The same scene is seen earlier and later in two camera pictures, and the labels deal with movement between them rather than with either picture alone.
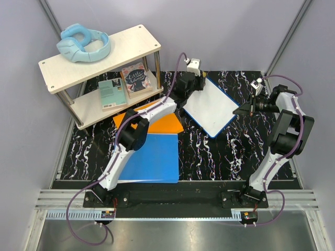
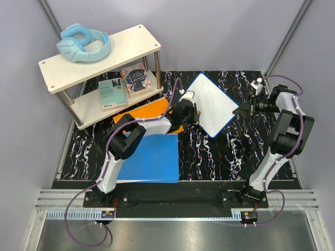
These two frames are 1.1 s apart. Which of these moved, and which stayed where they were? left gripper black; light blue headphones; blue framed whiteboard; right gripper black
Moved: left gripper black
Stayed: light blue headphones; blue framed whiteboard; right gripper black
